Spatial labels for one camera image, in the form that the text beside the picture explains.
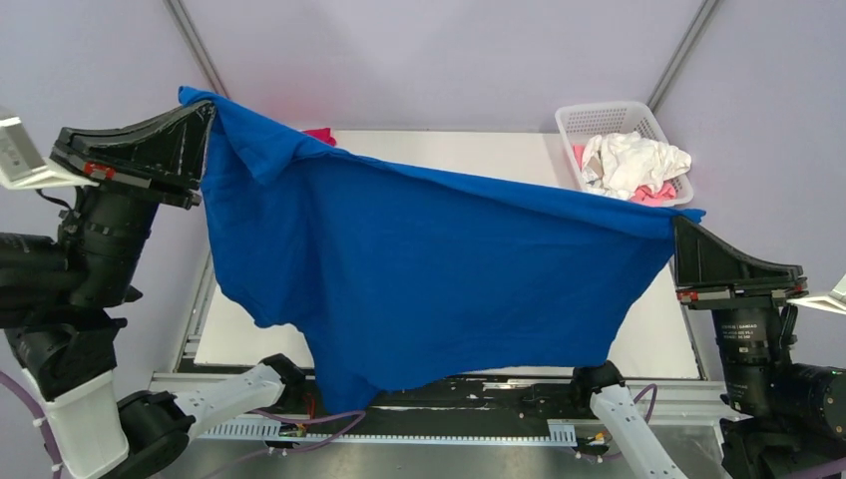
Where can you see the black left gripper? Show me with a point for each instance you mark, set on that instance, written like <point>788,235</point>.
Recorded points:
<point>165,154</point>

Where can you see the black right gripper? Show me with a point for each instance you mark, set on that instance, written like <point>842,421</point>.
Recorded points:
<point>706,266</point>

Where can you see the blue t-shirt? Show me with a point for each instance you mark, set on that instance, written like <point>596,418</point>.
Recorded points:
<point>398,276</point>

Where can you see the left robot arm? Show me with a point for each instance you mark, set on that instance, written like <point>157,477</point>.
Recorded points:
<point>56,293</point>

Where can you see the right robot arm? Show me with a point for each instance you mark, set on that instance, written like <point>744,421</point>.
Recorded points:
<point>790,417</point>

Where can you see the pink crumpled t-shirt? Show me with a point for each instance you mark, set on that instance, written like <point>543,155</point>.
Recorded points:
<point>642,195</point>

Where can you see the white crumpled t-shirt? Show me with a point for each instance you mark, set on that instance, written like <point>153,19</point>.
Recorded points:
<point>615,165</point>

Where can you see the white plastic laundry basket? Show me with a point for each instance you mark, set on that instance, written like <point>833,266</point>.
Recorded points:
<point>578,123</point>

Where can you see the folded red t-shirt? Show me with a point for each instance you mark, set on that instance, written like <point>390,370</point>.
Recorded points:
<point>323,135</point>

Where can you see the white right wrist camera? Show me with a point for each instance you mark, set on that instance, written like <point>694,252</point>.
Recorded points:
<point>832,301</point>

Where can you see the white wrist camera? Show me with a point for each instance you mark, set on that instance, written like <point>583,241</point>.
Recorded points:
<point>23,167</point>
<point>832,301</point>

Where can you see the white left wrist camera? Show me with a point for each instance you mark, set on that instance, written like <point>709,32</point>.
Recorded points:
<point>23,167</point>

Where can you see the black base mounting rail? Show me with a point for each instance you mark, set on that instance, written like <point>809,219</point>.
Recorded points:
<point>485,406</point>

